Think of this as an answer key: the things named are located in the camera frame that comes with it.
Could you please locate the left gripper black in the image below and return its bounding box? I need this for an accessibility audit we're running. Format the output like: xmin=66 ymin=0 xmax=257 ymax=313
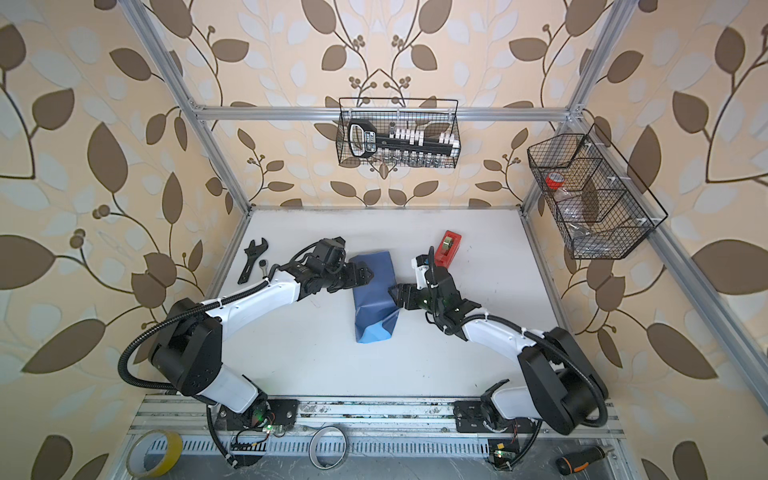
xmin=321 ymin=259 xmax=377 ymax=290

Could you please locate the light blue wrapping paper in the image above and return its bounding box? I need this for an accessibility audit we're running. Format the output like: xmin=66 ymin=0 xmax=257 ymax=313
xmin=352 ymin=251 xmax=400 ymax=344

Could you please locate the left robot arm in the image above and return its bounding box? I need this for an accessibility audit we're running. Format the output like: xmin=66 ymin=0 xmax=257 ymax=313
xmin=117 ymin=237 xmax=374 ymax=414

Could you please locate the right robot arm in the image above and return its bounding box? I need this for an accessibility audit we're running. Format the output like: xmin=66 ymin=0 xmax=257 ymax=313
xmin=389 ymin=266 xmax=609 ymax=435

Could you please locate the red tape dispenser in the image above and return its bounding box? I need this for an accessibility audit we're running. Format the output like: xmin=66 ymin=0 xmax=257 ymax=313
xmin=434 ymin=230 xmax=462 ymax=269

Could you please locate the black adjustable wrench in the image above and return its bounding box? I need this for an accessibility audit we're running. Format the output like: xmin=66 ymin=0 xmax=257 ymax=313
xmin=237 ymin=238 xmax=269 ymax=285

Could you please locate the black socket set tool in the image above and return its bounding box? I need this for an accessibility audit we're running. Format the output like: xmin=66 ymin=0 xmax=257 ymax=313
xmin=346 ymin=120 xmax=461 ymax=159

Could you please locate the red white object in basket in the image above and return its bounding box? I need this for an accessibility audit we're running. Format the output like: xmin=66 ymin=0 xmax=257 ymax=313
xmin=545 ymin=172 xmax=565 ymax=191

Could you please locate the orange black screwdriver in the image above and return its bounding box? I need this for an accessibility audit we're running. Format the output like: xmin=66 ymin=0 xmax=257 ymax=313
xmin=554 ymin=445 xmax=614 ymax=476

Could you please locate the yellow tape roll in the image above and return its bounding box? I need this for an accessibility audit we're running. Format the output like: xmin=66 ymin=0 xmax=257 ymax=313
xmin=126 ymin=430 xmax=183 ymax=479

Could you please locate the back wire basket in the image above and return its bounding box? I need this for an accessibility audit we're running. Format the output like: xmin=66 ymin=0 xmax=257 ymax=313
xmin=335 ymin=95 xmax=462 ymax=169

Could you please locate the wire basket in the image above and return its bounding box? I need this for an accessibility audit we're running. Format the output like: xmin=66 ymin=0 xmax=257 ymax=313
xmin=527 ymin=124 xmax=668 ymax=260
xmin=335 ymin=95 xmax=462 ymax=169

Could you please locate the right wire basket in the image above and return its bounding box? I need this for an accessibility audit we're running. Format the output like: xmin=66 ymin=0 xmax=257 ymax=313
xmin=527 ymin=124 xmax=668 ymax=260

